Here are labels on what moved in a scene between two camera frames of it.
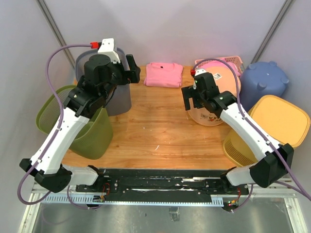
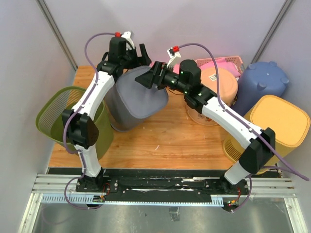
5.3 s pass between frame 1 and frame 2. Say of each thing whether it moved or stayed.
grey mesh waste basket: moved
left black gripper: moved
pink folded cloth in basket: stayed
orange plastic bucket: stayed
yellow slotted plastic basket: stayed
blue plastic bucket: stayed
